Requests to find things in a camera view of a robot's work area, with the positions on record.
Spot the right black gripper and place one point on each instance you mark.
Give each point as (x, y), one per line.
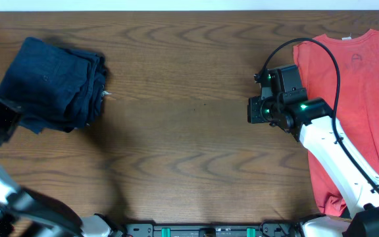
(254, 106)

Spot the navy blue shorts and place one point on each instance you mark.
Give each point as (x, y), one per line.
(29, 78)

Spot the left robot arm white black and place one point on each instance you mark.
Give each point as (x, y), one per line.
(50, 217)

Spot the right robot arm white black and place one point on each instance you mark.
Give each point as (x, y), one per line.
(313, 125)

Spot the folded navy blue garment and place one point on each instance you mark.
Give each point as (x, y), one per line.
(78, 94)

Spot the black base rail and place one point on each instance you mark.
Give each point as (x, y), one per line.
(265, 229)

